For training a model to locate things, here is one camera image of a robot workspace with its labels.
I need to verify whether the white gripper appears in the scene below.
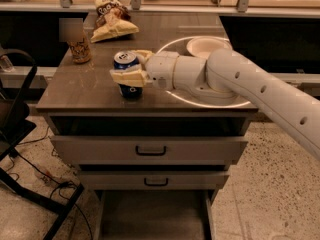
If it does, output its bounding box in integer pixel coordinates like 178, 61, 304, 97
110, 50, 179, 90

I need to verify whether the blue pepsi can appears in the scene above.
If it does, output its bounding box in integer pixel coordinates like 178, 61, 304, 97
114, 51, 142, 99

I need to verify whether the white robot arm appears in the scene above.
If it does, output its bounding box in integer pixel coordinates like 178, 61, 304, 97
110, 48, 320, 159

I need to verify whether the brown chip bag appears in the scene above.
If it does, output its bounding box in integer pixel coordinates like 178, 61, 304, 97
91, 0, 139, 43

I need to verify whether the white bowl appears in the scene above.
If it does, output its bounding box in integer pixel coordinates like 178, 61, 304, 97
186, 36, 232, 59

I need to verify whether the grey drawer cabinet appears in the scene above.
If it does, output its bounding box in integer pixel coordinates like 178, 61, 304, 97
35, 11, 260, 240

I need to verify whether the upper grey drawer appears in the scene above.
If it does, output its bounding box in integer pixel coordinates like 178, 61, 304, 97
51, 136, 247, 165

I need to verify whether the grey drawer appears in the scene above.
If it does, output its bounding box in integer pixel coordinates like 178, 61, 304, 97
51, 136, 247, 165
79, 171, 229, 190

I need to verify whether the middle grey drawer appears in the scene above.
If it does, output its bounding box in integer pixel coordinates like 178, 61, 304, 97
79, 171, 229, 190

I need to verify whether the bottom open drawer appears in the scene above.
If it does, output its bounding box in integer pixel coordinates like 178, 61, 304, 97
94, 190, 215, 240

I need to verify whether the black chair frame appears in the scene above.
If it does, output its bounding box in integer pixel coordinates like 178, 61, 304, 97
0, 49, 84, 240

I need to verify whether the black floor cable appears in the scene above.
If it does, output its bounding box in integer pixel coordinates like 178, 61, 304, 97
6, 127, 94, 240

